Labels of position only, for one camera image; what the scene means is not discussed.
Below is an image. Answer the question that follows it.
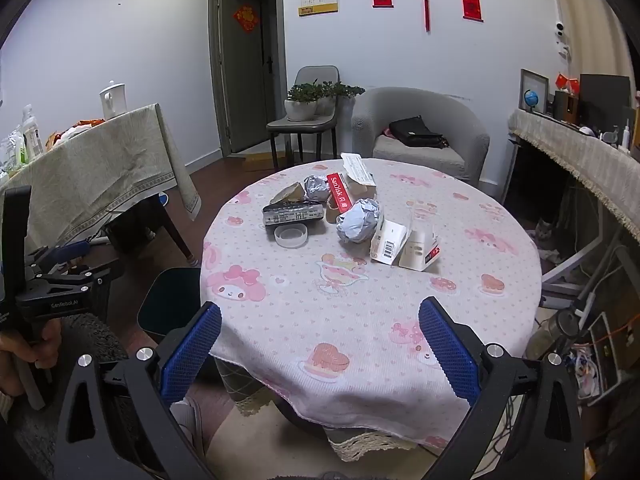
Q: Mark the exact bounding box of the white red small box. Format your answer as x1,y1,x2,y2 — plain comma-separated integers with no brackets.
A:
398,221,440,272

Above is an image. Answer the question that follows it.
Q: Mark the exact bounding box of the white barcode package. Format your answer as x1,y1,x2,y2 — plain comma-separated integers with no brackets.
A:
370,219,409,266

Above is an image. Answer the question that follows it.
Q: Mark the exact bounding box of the large paper ball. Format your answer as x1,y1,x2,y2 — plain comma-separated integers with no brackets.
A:
336,198,382,244

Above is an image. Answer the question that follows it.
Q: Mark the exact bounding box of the red sandisk package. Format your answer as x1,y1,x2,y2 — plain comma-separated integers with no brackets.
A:
326,172,352,214

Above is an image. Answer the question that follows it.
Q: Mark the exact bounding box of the white printed cardboard box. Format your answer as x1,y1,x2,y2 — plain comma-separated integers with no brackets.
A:
341,153,376,202

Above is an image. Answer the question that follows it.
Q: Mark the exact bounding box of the clear plastic round lid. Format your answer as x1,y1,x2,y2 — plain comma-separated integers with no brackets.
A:
273,223,308,249

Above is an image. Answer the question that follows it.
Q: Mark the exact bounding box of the black snack bag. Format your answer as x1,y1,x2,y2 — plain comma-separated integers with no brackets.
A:
262,200,324,226

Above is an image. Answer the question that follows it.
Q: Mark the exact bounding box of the small paper ball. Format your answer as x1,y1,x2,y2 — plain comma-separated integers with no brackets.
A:
303,176,331,203

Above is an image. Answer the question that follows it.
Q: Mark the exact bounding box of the brown cardboard piece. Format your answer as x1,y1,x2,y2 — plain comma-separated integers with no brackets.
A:
270,182,306,205

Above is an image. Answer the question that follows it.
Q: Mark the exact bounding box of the teal trash bin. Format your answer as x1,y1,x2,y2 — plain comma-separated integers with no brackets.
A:
137,268,201,344

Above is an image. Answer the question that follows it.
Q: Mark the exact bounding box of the person's left hand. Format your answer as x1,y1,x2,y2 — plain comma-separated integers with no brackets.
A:
0,318,62,396

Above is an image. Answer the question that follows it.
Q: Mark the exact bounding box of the grey slipper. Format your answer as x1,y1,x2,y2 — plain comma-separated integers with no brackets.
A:
169,396,205,458

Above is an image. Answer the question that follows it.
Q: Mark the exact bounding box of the pink cartoon round tablecloth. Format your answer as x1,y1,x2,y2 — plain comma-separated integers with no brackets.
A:
201,159,541,460

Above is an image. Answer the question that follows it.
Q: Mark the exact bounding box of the grey cat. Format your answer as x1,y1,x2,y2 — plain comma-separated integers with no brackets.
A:
528,219,562,264

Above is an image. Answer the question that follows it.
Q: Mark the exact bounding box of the clear plastic bottle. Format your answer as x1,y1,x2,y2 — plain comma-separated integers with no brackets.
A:
21,104,44,162

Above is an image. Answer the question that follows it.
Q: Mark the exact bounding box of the beige patterned tablecloth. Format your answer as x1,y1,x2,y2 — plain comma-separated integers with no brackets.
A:
1,103,202,250

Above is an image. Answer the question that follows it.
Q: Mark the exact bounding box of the black handbag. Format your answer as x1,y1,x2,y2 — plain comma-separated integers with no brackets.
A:
388,116,449,148

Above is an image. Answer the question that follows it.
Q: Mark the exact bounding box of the grey armchair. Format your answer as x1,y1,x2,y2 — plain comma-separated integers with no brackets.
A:
352,87,490,186

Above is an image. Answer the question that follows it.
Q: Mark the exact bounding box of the white electric kettle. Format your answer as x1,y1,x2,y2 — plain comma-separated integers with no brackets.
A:
100,80,128,120

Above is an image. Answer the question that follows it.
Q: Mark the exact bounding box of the beige fringed desk cloth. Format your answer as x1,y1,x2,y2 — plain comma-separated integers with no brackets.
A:
508,108,640,240

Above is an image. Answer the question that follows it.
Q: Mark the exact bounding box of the small blue globe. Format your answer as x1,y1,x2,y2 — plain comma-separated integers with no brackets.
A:
523,89,539,112

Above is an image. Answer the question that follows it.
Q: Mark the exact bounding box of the grey dining chair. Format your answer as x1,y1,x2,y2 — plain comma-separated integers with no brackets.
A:
266,65,341,169

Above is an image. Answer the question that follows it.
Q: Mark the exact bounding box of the potted green plant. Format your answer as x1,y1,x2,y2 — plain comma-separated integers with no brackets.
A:
284,80,364,122

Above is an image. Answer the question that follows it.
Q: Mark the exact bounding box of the framed picture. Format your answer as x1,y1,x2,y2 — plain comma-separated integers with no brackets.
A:
518,68,549,114

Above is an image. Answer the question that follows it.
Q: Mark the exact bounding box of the black computer monitor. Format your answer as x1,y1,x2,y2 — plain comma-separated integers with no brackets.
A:
577,74,631,131

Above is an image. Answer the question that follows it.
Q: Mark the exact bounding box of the right red hanging scroll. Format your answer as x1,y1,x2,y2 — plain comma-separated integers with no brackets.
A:
462,0,483,22

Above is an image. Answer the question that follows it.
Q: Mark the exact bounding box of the red fu door sticker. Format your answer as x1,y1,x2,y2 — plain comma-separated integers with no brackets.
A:
233,4,260,34

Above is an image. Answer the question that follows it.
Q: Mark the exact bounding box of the dark green door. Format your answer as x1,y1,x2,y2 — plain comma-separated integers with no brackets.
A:
208,0,282,156

